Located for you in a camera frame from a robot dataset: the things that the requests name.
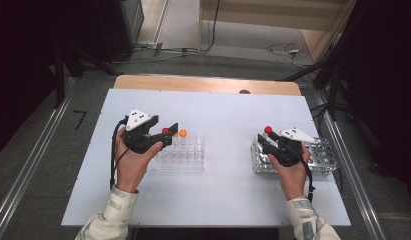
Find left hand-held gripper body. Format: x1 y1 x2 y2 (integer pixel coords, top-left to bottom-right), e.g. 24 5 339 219
123 108 164 154

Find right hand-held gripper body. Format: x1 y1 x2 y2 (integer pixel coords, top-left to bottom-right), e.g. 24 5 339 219
267 127 317 168

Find clear plastic test tube rack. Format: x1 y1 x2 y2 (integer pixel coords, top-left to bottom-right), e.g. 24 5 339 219
152 133 206 172

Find metal test tube rack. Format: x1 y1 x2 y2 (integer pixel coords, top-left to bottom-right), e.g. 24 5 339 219
250 134 338 177

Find person's right hand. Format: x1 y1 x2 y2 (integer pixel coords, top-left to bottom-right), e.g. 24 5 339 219
267 144 312 201

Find person's left hand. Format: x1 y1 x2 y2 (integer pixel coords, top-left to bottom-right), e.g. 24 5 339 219
114 128 164 193

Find black metal stand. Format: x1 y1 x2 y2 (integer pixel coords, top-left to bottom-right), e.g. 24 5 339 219
52 43 121 109
282 0 357 121

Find dark grey cabinet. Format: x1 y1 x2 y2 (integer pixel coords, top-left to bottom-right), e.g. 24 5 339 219
96 0 145 63

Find dark curtain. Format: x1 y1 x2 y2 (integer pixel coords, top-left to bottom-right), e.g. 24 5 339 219
0 0 104 156
339 0 411 201

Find light wooden furniture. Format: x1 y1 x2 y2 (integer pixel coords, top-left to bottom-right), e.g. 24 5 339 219
197 0 357 63

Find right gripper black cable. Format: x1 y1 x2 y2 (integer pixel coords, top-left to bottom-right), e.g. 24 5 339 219
292 146 316 203

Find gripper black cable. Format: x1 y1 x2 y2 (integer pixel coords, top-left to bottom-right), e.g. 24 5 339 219
109 116 129 189
292 146 316 203

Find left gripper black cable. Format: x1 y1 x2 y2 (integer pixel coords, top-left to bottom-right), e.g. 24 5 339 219
109 116 129 189

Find metal floor rail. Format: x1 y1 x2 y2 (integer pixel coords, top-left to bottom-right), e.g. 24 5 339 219
0 78 76 240
312 89 387 240

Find grey floor cables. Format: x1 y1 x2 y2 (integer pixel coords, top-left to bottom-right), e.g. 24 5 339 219
112 40 207 64

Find white cable with adapter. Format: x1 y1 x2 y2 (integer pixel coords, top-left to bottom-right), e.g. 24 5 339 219
266 42 314 69

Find black hanging cable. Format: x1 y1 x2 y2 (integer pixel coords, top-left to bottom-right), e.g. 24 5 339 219
206 0 222 54

